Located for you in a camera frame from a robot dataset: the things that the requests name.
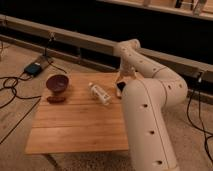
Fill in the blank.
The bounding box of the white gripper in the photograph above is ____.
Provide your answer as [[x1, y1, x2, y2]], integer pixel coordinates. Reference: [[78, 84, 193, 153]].
[[115, 66, 136, 98]]

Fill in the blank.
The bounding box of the black cable at right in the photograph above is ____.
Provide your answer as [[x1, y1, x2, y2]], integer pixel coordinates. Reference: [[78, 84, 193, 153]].
[[186, 73, 213, 164]]

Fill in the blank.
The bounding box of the black cable on floor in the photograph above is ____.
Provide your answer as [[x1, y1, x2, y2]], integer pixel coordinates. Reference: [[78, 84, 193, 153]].
[[0, 59, 68, 145]]

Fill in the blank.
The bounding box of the metal wall rail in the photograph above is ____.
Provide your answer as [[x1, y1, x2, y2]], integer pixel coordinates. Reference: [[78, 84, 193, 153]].
[[0, 14, 213, 83]]

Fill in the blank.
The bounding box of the wooden table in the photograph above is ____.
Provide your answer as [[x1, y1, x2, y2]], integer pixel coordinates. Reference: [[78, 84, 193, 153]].
[[25, 73, 128, 154]]

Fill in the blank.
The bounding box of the clear plastic bottle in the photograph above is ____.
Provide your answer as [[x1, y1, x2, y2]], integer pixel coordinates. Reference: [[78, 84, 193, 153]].
[[88, 82, 111, 105]]

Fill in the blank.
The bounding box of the dark purple bowl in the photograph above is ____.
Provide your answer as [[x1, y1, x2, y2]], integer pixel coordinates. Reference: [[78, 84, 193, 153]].
[[46, 74, 69, 93]]

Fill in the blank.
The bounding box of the black power adapter box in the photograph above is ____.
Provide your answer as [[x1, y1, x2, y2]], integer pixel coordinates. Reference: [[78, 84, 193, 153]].
[[24, 63, 42, 76]]

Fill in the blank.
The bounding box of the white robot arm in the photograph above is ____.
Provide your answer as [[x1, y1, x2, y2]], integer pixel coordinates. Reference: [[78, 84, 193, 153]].
[[114, 39, 188, 171]]

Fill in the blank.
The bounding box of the dark brown eraser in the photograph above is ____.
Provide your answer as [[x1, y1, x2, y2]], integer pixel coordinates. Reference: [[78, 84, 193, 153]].
[[47, 96, 66, 103]]

